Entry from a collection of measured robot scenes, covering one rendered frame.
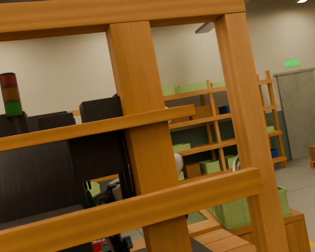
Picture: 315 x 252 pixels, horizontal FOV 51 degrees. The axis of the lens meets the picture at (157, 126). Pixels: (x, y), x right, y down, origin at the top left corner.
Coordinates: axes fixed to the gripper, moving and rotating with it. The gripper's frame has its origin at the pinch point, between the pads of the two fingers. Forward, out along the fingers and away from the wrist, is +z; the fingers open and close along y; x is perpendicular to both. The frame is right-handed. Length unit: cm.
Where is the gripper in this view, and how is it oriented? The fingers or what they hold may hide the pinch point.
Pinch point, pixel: (102, 201)
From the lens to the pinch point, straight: 144.5
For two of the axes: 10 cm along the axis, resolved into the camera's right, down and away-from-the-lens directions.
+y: -1.1, -6.7, -7.3
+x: 5.7, 5.6, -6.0
